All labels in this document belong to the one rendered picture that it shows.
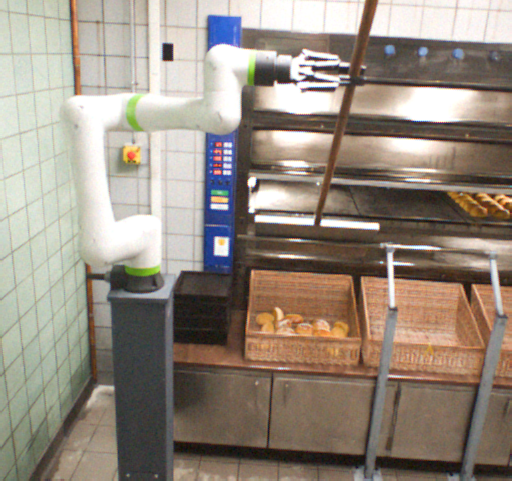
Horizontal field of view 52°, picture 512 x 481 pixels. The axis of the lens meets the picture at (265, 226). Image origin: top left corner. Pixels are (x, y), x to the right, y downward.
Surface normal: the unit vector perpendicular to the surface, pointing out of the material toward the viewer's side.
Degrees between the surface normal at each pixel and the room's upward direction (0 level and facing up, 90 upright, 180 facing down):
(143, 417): 90
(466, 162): 70
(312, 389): 90
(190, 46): 90
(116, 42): 90
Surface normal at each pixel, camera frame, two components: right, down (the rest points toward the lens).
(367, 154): -0.02, -0.03
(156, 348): 0.03, 0.32
